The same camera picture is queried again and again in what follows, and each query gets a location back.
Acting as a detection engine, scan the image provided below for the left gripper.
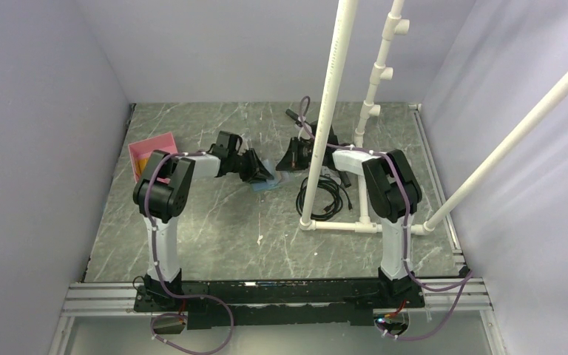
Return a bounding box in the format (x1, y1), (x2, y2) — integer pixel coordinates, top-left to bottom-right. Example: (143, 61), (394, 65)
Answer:
(229, 149), (274, 184)

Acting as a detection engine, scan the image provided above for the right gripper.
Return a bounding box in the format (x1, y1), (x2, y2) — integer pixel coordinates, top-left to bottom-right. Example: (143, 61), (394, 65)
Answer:
(275, 138), (321, 172)

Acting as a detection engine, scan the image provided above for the green card holder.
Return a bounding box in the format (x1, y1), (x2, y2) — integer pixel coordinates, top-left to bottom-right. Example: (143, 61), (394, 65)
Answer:
(250, 166), (291, 192)

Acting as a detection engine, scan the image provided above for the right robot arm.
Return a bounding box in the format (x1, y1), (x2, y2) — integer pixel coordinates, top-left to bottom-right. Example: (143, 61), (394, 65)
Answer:
(301, 144), (422, 307)

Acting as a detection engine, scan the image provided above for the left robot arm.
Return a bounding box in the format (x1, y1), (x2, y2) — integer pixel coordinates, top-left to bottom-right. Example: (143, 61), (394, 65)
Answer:
(128, 131), (273, 311)

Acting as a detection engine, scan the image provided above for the stack of credit cards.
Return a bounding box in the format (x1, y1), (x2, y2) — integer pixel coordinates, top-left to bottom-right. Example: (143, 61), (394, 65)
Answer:
(135, 156), (149, 180)

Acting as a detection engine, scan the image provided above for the black foam tube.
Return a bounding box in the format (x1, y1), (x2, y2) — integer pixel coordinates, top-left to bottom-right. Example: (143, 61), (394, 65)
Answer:
(285, 109), (351, 188)

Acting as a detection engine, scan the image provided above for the pink plastic bin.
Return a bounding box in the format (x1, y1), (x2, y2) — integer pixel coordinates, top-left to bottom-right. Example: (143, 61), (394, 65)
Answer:
(128, 132), (178, 183)

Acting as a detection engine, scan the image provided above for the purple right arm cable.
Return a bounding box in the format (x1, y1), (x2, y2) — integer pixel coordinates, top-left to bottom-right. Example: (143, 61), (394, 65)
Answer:
(297, 95), (473, 342)

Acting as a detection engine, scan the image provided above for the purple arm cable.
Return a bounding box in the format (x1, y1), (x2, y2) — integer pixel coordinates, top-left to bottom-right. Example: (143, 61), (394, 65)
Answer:
(297, 95), (473, 342)
(144, 150), (236, 355)

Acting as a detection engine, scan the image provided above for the coiled black cable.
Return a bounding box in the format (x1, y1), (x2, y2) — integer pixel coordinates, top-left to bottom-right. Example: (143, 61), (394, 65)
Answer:
(295, 174), (353, 221)

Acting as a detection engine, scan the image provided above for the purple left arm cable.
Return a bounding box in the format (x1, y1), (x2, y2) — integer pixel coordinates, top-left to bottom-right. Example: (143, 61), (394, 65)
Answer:
(144, 150), (236, 355)

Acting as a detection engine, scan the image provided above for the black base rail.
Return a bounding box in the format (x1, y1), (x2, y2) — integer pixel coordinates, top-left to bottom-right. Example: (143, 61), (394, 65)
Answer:
(134, 277), (425, 330)

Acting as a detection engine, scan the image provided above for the white PVC pipe frame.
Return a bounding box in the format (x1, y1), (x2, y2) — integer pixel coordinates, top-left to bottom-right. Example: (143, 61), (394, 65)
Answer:
(299, 1), (568, 235)

